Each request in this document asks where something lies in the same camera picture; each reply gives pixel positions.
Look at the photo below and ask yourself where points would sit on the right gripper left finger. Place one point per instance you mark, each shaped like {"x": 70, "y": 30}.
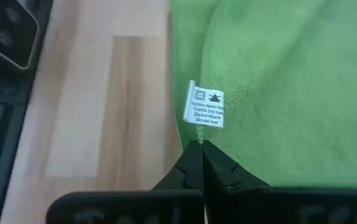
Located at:
{"x": 178, "y": 202}

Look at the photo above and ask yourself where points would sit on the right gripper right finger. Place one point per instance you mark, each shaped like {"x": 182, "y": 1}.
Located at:
{"x": 243, "y": 202}

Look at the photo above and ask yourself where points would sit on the bright green microfiber towel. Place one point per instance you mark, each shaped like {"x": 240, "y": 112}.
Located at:
{"x": 290, "y": 93}

